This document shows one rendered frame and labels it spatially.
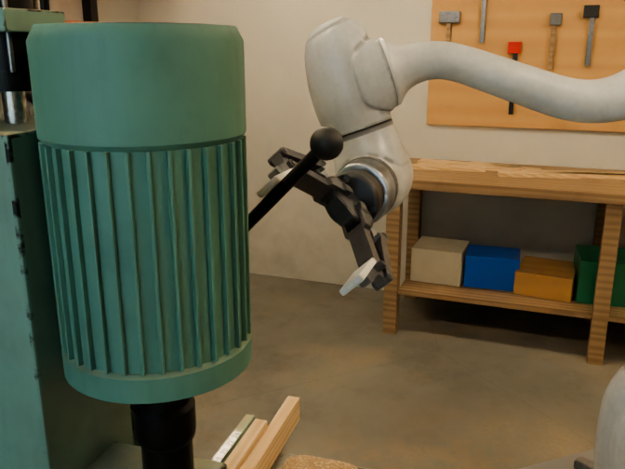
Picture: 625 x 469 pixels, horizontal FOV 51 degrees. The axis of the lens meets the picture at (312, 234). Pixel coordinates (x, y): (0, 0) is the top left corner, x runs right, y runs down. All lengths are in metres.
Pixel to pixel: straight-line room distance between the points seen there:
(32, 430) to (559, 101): 0.80
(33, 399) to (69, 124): 0.27
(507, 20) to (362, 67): 2.88
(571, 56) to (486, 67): 2.80
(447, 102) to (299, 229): 1.23
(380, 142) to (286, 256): 3.42
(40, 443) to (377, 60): 0.64
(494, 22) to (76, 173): 3.39
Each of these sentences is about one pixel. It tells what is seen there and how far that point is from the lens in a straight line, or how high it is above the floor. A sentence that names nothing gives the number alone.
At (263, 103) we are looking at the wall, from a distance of 4.21.
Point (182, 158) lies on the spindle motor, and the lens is 0.53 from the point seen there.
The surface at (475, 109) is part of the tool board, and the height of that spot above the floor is 1.14.
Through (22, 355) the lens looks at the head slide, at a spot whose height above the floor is 1.22.
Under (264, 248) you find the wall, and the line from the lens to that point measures 4.40.
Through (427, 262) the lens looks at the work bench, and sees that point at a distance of 3.59.
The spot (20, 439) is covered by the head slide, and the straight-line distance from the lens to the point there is 0.71.
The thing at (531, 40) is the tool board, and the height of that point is 1.51.
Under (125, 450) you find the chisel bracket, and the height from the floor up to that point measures 1.07.
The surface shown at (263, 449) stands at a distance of 0.98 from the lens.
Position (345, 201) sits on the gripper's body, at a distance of 0.82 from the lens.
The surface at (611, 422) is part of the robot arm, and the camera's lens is 1.24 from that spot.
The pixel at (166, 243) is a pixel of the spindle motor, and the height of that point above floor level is 1.34.
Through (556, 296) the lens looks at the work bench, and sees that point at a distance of 3.54.
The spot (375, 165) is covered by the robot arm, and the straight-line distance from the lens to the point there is 0.90.
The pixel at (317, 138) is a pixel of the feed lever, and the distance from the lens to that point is 0.67.
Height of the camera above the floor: 1.49
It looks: 16 degrees down
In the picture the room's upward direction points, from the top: straight up
